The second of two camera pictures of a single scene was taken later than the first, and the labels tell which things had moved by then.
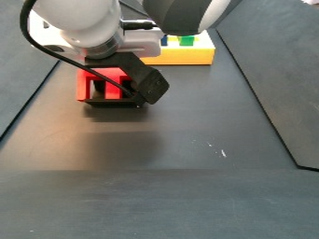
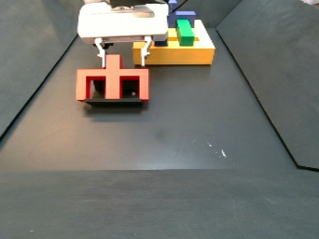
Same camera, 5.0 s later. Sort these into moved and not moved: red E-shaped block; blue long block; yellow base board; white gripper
Moved: white gripper; red E-shaped block
Not moved: blue long block; yellow base board
